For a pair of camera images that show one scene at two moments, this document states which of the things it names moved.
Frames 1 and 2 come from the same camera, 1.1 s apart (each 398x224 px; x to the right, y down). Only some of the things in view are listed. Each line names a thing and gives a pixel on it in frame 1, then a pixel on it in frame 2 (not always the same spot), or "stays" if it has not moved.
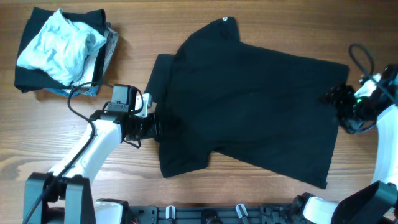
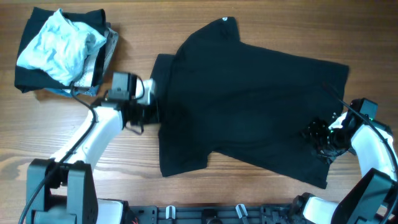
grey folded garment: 111,38 stays
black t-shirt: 264,108 stays
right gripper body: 351,110 → 328,141
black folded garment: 27,79 stays
